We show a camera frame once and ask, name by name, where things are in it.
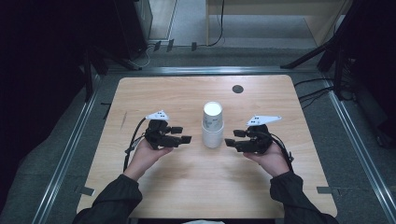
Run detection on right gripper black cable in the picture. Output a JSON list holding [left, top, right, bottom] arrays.
[[270, 133, 295, 174]]

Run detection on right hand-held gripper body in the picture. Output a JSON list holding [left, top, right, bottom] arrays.
[[246, 115, 283, 155]]

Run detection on black floor cables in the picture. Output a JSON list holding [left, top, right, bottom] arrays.
[[293, 77, 336, 110]]

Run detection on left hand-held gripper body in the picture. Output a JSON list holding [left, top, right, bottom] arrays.
[[144, 110, 171, 151]]

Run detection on black metal stand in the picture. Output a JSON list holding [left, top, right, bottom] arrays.
[[81, 46, 143, 103]]

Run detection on white floor cable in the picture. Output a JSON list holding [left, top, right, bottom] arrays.
[[128, 43, 157, 69]]

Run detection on light wooden desk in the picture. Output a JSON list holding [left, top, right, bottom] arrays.
[[205, 0, 353, 48]]

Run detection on person's left hand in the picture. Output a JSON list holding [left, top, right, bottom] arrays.
[[128, 139, 174, 174]]

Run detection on hanging black cable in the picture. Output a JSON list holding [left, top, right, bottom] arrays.
[[206, 0, 226, 48]]

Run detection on person's right hand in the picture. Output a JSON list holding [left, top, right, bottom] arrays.
[[243, 143, 290, 178]]

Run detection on black tape strip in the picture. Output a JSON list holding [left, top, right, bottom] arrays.
[[100, 102, 112, 120]]

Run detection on black cabinet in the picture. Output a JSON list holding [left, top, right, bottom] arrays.
[[112, 0, 154, 61]]

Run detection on metal floor rail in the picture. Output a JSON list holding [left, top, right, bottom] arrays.
[[106, 65, 321, 76], [31, 74, 101, 224], [321, 77, 396, 224]]

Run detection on grey metal bracket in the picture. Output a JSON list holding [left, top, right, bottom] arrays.
[[74, 185, 95, 197], [316, 186, 341, 196]]

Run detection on black tripod stand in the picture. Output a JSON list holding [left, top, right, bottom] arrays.
[[279, 0, 396, 101]]

